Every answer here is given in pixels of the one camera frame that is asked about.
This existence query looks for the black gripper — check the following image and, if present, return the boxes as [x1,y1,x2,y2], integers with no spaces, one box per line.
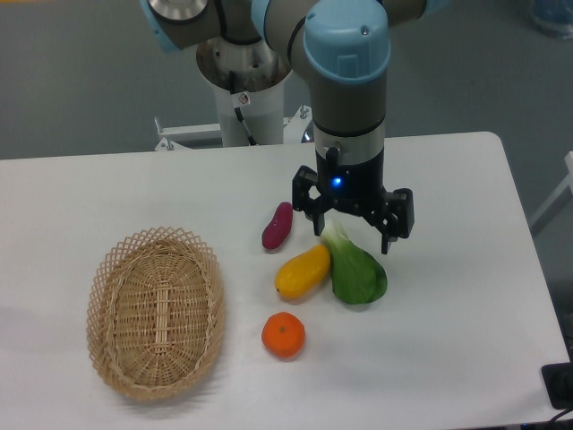
[292,150,415,254]

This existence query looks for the orange fruit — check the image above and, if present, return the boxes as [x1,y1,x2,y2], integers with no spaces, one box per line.
[261,312,306,358]

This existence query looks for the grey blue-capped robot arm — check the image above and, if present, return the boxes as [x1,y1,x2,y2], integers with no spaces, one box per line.
[141,0,443,249]

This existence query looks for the green bok choy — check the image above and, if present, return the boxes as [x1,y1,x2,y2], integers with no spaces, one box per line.
[320,219,388,305]

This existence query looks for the purple sweet potato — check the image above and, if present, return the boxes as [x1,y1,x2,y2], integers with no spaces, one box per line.
[261,202,293,250]

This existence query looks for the yellow mango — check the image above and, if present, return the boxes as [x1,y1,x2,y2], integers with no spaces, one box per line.
[274,244,330,299]

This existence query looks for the woven wicker basket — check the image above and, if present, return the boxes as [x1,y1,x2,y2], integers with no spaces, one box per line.
[86,227,226,401]

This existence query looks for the blue object in corner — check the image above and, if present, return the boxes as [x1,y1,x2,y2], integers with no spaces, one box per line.
[530,0,572,39]

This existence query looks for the black device at table edge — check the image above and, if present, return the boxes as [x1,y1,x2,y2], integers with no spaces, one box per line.
[541,362,572,409]

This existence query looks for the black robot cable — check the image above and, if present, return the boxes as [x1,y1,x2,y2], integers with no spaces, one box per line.
[228,70,260,148]

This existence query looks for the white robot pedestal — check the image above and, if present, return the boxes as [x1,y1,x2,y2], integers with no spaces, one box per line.
[154,30,314,151]

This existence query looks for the white frame at right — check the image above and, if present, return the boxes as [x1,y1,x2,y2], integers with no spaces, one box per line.
[528,151,572,237]

